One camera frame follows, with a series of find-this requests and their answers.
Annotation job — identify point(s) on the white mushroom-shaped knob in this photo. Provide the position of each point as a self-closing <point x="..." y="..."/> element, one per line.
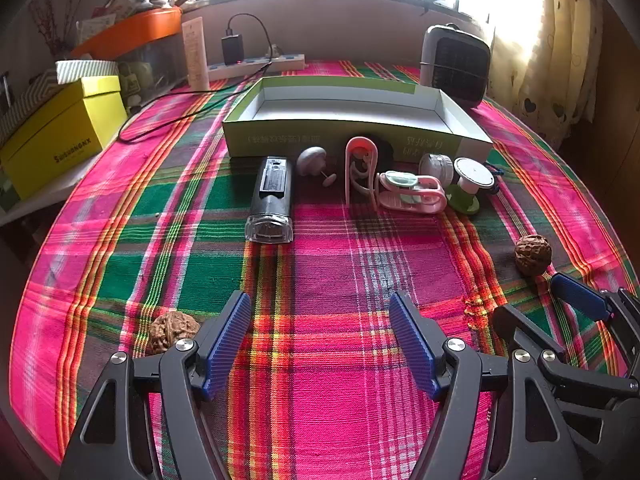
<point x="311" y="160"/>

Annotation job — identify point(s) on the pink green plaid tablecloth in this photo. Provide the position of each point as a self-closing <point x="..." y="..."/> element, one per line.
<point x="325" y="260"/>

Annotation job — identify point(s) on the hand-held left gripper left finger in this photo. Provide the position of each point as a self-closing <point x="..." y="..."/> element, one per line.
<point x="227" y="345"/>

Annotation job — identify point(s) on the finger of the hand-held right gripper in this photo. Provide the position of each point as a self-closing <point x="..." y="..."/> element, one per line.
<point x="525" y="330"/>
<point x="580" y="295"/>

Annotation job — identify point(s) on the white side table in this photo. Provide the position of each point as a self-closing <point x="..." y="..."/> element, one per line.
<point x="30" y="207"/>

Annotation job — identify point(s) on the green and white spool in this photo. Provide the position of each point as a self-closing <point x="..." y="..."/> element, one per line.
<point x="472" y="172"/>

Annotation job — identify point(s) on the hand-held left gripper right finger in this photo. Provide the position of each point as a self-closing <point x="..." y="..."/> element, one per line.
<point x="415" y="350"/>

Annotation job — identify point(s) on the black charger adapter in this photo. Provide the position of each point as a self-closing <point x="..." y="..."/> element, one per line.
<point x="232" y="50"/>

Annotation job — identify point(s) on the shallow green cardboard box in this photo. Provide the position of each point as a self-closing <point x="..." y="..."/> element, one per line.
<point x="350" y="110"/>

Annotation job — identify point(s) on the yellow cardboard box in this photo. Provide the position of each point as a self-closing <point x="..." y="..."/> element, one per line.
<point x="60" y="135"/>

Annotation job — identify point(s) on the brown walnut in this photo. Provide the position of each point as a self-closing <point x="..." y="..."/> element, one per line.
<point x="532" y="255"/>
<point x="167" y="330"/>

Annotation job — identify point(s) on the grey space heater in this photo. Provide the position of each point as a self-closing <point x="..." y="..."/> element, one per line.
<point x="455" y="65"/>

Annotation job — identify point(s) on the pink clip with mint pad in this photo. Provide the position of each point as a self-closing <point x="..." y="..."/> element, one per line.
<point x="415" y="202"/>

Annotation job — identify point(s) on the black flashlight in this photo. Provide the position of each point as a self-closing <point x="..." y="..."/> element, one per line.
<point x="272" y="195"/>

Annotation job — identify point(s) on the tall pink swirl clip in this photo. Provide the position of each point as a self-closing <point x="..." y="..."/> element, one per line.
<point x="349" y="180"/>

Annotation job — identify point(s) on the green striped white box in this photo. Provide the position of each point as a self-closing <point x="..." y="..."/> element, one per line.
<point x="85" y="67"/>

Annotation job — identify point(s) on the white power strip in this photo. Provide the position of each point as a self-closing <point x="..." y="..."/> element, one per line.
<point x="285" y="61"/>

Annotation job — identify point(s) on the dried flower twigs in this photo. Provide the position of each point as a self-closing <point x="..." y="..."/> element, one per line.
<point x="50" y="15"/>

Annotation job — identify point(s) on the cream heart-print curtain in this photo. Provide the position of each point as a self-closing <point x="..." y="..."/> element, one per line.
<point x="550" y="60"/>

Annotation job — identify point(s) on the orange lidded clear container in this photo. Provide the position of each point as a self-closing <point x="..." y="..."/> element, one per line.
<point x="140" y="27"/>

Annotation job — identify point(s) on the clear round jar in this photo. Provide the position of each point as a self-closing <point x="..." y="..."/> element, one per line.
<point x="435" y="167"/>

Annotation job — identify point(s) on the clear storage container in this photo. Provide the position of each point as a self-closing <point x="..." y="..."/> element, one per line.
<point x="160" y="60"/>

